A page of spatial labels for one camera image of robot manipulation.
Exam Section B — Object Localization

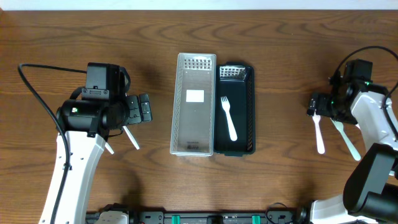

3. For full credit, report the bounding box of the white plastic utensil handle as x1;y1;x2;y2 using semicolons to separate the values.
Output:
123;126;140;150
105;142;114;154

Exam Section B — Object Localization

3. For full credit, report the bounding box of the white plastic utensil handle upper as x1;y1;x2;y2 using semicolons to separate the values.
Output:
123;126;140;150

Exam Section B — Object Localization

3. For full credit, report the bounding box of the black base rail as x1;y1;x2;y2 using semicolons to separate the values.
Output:
84;203;310;224

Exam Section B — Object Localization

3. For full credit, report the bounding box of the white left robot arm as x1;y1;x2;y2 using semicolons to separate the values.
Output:
40;93;152;223

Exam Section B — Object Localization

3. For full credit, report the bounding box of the clear perforated plastic basket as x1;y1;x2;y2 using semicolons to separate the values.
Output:
170;53;216;157

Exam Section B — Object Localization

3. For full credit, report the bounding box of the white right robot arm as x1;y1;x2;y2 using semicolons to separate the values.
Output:
297;82;397;223

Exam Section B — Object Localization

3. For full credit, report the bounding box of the black perforated plastic basket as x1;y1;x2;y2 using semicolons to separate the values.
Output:
214;62;256;157

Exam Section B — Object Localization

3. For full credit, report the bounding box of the white plastic utensil handle lower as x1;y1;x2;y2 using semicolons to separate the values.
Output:
105;142;114;154

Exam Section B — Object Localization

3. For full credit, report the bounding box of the white plastic fork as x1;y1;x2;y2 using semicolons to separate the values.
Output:
221;96;238;141
312;113;325;154

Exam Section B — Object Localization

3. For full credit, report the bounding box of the pale green plastic fork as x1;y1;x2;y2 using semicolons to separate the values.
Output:
332;120;361;161

